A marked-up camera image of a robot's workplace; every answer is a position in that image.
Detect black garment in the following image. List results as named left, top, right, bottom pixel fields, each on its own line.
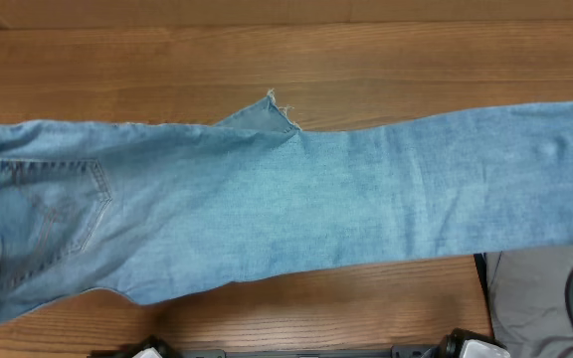
left=474, top=254, right=487, bottom=299

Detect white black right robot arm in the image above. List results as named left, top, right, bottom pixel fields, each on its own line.
left=437, top=328, right=511, bottom=358

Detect light blue denim jeans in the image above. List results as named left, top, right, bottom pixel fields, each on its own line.
left=0, top=96, right=573, bottom=324

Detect grey garment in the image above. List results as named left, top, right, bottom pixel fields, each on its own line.
left=484, top=246, right=573, bottom=358

